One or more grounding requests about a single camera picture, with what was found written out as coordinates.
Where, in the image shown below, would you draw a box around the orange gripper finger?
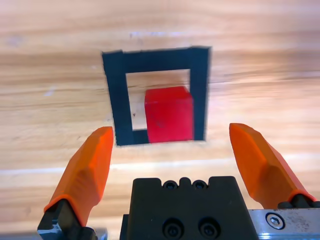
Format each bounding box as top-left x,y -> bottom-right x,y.
229,122 -> 316,210
37,126 -> 115,240

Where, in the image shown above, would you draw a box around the red wooden cube block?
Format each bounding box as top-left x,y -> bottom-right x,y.
144,85 -> 195,144

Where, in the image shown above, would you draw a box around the black tape square outline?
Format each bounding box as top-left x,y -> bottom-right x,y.
101,45 -> 213,148

